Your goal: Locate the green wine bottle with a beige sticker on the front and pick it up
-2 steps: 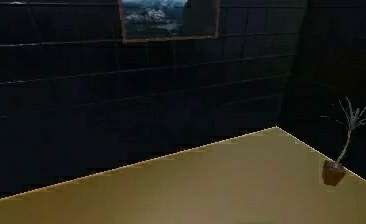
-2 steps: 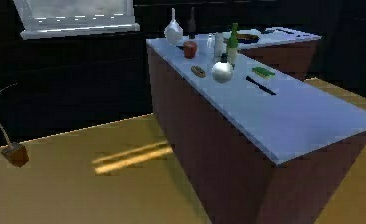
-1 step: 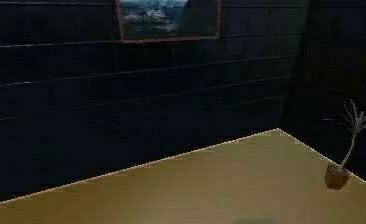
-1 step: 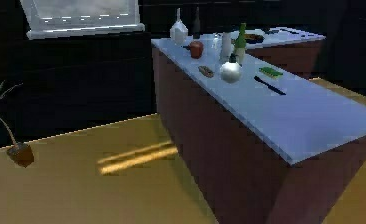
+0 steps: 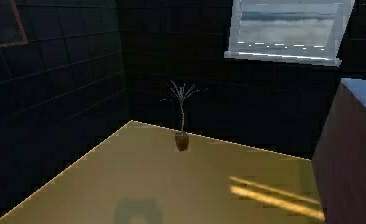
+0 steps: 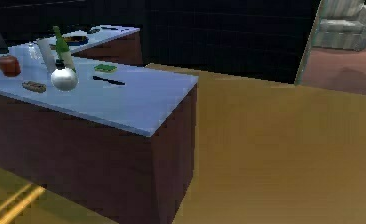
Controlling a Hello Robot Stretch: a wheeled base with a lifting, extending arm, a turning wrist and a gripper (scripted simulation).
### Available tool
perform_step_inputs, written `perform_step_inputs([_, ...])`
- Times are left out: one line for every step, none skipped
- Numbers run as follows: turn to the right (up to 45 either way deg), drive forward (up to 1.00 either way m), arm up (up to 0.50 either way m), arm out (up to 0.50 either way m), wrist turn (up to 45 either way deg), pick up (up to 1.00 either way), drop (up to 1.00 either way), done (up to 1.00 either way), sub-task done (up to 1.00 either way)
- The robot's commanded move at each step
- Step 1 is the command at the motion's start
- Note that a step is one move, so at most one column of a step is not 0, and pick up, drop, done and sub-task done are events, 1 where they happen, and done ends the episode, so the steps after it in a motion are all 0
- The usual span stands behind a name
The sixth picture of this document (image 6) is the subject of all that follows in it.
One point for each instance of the dark blue pan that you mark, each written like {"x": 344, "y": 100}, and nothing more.
{"x": 76, "y": 40}

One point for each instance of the silver round kettle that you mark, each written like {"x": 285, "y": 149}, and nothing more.
{"x": 64, "y": 78}

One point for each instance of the green sponge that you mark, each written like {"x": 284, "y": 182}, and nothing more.
{"x": 105, "y": 68}

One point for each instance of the grey striped armchair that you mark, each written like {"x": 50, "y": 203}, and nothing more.
{"x": 344, "y": 28}

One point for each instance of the black knife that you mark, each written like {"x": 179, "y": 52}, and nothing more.
{"x": 108, "y": 80}

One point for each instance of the clear glass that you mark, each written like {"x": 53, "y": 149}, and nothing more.
{"x": 33, "y": 52}

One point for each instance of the brown counter with pale top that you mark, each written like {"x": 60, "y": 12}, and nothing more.
{"x": 101, "y": 156}

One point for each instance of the brown cabinet with pale top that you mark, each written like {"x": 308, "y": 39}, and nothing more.
{"x": 114, "y": 46}

